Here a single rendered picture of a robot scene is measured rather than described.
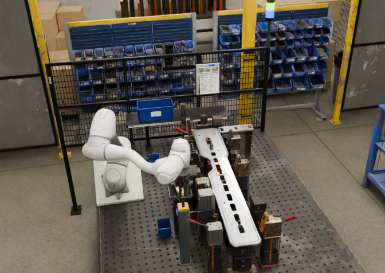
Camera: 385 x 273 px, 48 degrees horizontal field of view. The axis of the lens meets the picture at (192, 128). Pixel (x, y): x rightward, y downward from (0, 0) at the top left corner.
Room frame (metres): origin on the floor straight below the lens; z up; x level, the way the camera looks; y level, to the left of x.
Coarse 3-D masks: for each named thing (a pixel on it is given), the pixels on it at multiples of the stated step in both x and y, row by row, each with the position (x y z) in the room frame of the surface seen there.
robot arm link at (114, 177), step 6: (108, 168) 2.58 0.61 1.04; (114, 168) 2.57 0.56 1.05; (120, 168) 2.61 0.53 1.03; (126, 168) 2.66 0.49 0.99; (108, 174) 2.53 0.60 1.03; (114, 174) 2.54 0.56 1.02; (120, 174) 2.55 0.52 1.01; (108, 180) 2.51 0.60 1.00; (114, 180) 2.51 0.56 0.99; (120, 180) 2.53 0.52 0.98; (108, 186) 2.52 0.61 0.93; (114, 186) 2.51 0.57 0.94; (120, 186) 2.55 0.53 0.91
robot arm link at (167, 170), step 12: (108, 144) 2.21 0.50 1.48; (108, 156) 2.14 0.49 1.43; (120, 156) 2.12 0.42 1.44; (132, 156) 2.05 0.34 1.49; (168, 156) 1.94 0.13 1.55; (144, 168) 1.92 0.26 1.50; (156, 168) 1.86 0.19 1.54; (168, 168) 1.82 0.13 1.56; (180, 168) 1.87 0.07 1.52; (168, 180) 1.79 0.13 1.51
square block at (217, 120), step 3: (213, 117) 3.30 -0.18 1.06; (216, 117) 3.29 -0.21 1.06; (219, 117) 3.29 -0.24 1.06; (213, 120) 3.28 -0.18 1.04; (216, 120) 3.26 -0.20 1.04; (219, 120) 3.26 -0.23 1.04; (213, 123) 3.27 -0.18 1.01; (216, 123) 3.26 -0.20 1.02; (219, 123) 3.26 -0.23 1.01; (222, 123) 3.27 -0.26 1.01; (213, 126) 3.29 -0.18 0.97; (216, 126) 3.26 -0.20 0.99; (219, 126) 3.27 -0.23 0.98
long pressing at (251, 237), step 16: (208, 128) 3.20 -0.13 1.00; (208, 144) 2.95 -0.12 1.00; (224, 144) 2.95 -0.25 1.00; (224, 160) 2.72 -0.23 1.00; (208, 176) 2.52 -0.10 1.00; (224, 176) 2.51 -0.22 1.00; (224, 192) 2.33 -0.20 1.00; (240, 192) 2.33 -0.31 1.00; (224, 208) 2.17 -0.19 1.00; (240, 208) 2.16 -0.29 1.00; (224, 224) 2.02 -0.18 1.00; (240, 224) 2.01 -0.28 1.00; (240, 240) 1.88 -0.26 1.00; (256, 240) 1.88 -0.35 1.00
